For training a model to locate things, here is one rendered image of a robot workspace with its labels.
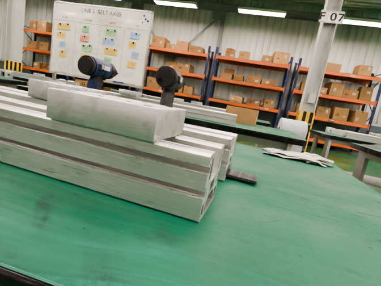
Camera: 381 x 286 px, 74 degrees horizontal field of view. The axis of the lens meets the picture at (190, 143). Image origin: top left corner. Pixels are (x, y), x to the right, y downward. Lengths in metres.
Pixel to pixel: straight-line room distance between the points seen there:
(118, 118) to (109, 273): 0.17
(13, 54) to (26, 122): 8.53
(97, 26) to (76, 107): 3.68
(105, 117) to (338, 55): 11.37
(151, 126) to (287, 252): 0.21
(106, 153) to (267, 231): 0.22
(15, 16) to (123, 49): 5.60
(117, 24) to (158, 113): 3.60
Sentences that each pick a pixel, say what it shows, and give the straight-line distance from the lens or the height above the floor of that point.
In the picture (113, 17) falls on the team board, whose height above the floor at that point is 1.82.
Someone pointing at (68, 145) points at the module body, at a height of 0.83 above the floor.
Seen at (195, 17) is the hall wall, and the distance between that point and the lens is 11.80.
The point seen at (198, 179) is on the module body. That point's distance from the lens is 0.30.
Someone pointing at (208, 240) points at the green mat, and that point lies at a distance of 0.29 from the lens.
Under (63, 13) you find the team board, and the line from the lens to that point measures 4.39.
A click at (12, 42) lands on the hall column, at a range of 9.18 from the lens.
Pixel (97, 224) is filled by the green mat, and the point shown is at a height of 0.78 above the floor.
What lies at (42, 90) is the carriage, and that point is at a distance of 0.67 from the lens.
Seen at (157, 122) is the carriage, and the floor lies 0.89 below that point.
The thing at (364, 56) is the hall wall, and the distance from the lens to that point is 11.88.
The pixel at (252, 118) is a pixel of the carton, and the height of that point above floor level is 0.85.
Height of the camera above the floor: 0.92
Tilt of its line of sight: 10 degrees down
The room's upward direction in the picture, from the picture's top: 10 degrees clockwise
